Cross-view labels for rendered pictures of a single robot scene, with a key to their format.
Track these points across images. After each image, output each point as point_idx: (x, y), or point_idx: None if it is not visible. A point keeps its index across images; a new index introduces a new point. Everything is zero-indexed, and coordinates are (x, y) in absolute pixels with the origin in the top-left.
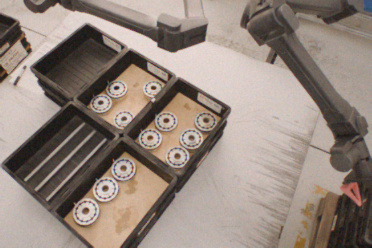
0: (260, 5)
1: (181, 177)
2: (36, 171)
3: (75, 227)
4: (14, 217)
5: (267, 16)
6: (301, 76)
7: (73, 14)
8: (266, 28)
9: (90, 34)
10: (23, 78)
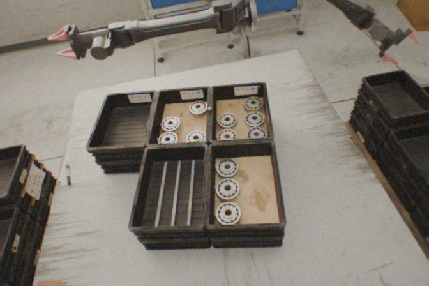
0: None
1: None
2: (158, 219)
3: None
4: (163, 278)
5: None
6: None
7: (78, 108)
8: None
9: (113, 105)
10: (73, 175)
